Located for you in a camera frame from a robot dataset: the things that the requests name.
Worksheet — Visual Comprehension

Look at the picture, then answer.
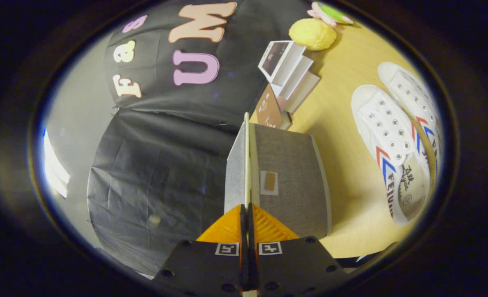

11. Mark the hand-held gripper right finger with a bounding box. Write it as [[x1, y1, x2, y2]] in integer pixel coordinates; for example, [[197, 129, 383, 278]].
[[248, 203, 351, 297]]

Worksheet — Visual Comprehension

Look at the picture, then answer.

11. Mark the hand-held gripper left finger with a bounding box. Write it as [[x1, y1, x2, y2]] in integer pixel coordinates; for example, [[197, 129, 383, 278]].
[[151, 204, 248, 297]]

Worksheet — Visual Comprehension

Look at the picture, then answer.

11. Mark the grey fabric storage box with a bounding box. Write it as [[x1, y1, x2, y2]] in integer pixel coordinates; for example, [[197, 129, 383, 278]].
[[224, 112, 332, 240]]

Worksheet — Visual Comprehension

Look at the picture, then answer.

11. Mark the white canvas shoe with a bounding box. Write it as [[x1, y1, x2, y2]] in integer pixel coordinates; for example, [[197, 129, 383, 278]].
[[351, 85, 431, 226], [378, 62, 444, 186]]

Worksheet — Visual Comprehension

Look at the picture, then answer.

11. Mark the black backdrop cloth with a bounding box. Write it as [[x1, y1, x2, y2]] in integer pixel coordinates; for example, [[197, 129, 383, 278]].
[[87, 0, 310, 277]]

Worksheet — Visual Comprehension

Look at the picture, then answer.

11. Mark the brown cover book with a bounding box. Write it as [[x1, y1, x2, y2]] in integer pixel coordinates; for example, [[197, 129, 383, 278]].
[[255, 85, 292, 130]]

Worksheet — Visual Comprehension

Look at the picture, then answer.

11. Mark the yellow round plush toy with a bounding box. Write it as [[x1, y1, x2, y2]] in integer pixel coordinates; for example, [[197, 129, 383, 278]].
[[289, 18, 337, 51]]

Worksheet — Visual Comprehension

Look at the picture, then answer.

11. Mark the pink and green plush toy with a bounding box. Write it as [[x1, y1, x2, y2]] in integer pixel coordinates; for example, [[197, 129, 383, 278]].
[[307, 1, 354, 27]]

